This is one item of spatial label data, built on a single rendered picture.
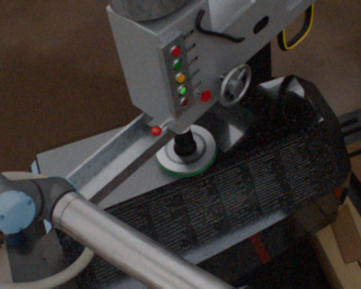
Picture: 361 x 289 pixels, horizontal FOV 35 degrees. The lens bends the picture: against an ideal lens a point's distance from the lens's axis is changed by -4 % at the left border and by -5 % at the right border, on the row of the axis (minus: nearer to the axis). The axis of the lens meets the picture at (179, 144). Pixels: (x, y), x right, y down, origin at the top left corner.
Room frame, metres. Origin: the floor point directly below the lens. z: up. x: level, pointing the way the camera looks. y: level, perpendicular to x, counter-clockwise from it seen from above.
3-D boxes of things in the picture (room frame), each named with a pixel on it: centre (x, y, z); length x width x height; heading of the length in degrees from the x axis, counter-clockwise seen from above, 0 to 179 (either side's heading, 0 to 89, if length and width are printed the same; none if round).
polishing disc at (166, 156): (1.31, -0.02, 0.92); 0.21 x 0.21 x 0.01
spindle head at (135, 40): (1.35, -0.08, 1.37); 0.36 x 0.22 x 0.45; 127
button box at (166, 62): (1.17, -0.03, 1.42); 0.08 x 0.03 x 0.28; 127
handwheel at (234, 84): (1.28, -0.19, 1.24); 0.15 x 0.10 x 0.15; 127
